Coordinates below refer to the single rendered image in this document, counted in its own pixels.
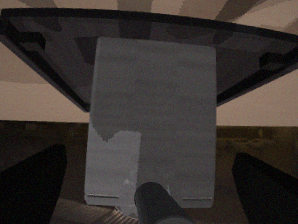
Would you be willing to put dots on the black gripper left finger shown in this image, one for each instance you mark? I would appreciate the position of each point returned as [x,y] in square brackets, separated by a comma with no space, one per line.
[29,189]

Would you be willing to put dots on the grey cylinder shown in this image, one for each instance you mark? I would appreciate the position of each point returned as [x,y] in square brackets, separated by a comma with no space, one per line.
[155,206]

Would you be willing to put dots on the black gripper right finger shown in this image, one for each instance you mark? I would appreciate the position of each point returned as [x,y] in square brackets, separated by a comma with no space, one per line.
[267,195]

